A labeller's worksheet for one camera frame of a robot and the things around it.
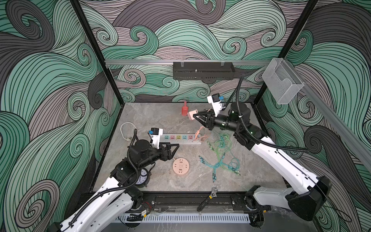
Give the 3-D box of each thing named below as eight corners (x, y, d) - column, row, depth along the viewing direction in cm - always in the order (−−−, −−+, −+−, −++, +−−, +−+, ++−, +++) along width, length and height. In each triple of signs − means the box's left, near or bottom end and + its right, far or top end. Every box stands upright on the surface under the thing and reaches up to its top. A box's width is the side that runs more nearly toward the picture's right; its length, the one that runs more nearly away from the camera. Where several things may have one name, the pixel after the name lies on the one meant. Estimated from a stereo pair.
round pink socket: (172, 175, 84) (172, 173, 82) (173, 159, 91) (173, 157, 88) (189, 175, 84) (189, 173, 82) (189, 159, 91) (189, 157, 88)
